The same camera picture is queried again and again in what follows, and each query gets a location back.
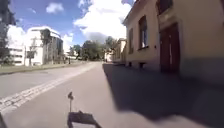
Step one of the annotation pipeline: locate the group of green trees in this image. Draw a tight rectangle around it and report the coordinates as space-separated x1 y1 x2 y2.
68 35 118 62

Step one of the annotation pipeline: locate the beige building with brown door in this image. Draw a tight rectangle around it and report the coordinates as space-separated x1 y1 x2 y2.
122 0 224 87

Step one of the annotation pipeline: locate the dark tree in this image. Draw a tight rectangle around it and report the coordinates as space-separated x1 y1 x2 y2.
0 0 17 66

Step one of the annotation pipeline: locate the grass verge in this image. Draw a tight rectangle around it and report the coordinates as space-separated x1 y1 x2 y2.
0 61 88 76

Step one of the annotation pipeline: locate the white multi-storey building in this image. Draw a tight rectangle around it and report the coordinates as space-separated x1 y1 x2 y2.
7 26 65 67

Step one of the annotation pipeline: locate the grey asphalt road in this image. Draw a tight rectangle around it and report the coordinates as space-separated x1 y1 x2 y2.
0 62 94 100

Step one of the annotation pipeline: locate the pale cobblestone strip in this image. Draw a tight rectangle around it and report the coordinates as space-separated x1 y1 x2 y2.
0 63 98 115

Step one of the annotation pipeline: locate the grey asphalt pavement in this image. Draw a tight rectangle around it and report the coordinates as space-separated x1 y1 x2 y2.
2 62 224 128

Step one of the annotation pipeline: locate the small beige building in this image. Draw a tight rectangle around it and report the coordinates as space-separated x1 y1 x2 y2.
103 37 128 65

